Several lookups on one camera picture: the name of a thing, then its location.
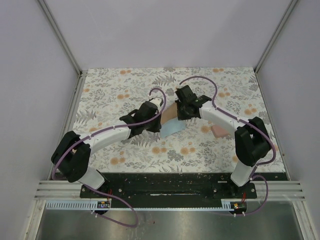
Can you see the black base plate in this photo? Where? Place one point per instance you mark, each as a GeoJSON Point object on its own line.
{"type": "Point", "coordinates": [206, 185]}

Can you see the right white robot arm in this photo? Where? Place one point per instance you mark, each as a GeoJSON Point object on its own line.
{"type": "Point", "coordinates": [252, 141]}

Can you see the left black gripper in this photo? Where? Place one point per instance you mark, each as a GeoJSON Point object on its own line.
{"type": "Point", "coordinates": [156, 128]}

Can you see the right aluminium frame post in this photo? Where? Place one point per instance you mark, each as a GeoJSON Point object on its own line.
{"type": "Point", "coordinates": [276, 34]}

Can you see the left aluminium frame post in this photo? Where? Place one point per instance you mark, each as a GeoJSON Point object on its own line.
{"type": "Point", "coordinates": [59, 35]}

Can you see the aluminium frame post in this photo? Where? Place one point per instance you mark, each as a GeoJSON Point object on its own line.
{"type": "Point", "coordinates": [59, 35]}
{"type": "Point", "coordinates": [276, 34]}

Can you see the pink glasses case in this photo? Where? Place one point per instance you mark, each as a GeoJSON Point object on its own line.
{"type": "Point", "coordinates": [218, 131]}

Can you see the floral table mat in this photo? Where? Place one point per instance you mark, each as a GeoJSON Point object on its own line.
{"type": "Point", "coordinates": [109, 93]}

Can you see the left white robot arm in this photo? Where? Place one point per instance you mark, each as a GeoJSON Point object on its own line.
{"type": "Point", "coordinates": [73, 153]}

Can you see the blue cleaning cloth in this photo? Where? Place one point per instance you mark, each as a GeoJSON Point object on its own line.
{"type": "Point", "coordinates": [171, 127]}

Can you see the flag pattern glasses case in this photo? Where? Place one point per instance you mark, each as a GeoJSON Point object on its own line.
{"type": "Point", "coordinates": [169, 114]}

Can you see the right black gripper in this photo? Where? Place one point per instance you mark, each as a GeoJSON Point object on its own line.
{"type": "Point", "coordinates": [180, 116]}

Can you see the white cable duct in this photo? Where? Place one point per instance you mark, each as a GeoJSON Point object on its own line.
{"type": "Point", "coordinates": [104, 205]}

